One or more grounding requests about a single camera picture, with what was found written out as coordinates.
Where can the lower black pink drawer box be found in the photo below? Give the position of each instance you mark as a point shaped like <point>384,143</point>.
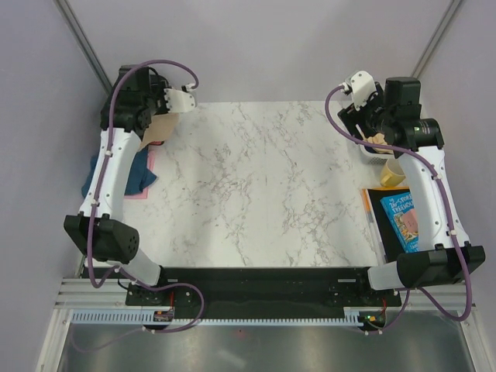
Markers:
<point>157,143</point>

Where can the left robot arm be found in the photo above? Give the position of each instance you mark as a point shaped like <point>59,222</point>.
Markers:
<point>97,229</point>

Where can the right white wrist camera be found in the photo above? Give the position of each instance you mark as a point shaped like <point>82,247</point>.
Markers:
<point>361,86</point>

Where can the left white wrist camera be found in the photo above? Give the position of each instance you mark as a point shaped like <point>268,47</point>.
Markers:
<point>180,100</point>

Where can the light yellow t shirt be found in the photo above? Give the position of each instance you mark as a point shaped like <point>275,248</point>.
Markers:
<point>378,139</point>

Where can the pink cloth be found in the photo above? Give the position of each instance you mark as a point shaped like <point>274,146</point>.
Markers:
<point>151,162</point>

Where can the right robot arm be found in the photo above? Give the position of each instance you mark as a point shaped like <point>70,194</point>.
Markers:
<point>445,253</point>

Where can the pink cube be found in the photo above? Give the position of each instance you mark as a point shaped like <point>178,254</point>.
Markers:
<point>410,220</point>

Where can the blue t shirt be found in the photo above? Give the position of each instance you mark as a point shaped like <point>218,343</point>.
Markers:
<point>137,174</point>

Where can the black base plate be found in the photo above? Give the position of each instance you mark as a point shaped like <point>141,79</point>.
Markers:
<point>264,293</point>

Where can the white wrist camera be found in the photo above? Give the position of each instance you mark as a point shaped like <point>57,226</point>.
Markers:
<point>361,86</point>
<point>180,100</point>

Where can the blue storey treehouse book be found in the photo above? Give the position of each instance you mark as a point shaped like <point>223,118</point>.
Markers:
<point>395,206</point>

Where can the yellow mug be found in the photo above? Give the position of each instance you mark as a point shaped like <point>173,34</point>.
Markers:
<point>391,174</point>

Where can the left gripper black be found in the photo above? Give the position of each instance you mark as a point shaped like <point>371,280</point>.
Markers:
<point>159,89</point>

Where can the white plastic basket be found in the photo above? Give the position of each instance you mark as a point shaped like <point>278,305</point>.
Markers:
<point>370,156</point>

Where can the white cable duct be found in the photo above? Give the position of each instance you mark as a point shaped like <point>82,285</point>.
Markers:
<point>141,317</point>

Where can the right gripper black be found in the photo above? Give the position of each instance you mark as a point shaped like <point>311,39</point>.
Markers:
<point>350,117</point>

